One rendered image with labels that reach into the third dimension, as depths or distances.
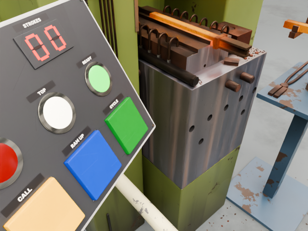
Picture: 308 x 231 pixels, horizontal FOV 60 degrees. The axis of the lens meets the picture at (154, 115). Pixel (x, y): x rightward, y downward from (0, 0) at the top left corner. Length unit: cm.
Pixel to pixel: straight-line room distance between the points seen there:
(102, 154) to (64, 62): 15
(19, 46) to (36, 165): 15
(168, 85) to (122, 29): 21
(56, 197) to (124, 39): 52
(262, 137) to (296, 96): 93
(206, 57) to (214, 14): 32
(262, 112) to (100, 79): 197
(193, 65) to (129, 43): 19
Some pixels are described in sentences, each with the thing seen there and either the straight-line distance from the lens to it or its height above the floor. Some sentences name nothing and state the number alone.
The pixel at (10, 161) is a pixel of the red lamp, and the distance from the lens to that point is 35.
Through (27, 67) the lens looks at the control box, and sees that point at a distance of 38.
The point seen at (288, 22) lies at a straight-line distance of 110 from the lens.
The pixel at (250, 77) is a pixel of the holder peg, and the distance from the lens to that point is 91.
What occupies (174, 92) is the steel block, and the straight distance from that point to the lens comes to 80.
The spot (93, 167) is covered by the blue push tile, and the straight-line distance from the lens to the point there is 41.
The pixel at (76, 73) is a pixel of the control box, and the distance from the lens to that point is 43.
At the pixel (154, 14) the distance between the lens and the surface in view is 101.
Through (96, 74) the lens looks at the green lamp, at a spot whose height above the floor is 110.
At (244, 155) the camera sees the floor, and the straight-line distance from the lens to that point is 191.
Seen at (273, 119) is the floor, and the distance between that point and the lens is 228.
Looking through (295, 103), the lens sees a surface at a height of 72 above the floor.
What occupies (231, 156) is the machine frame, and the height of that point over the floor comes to 43.
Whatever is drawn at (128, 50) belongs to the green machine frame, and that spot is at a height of 98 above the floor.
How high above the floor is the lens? 131
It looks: 38 degrees down
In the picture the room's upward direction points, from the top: straight up
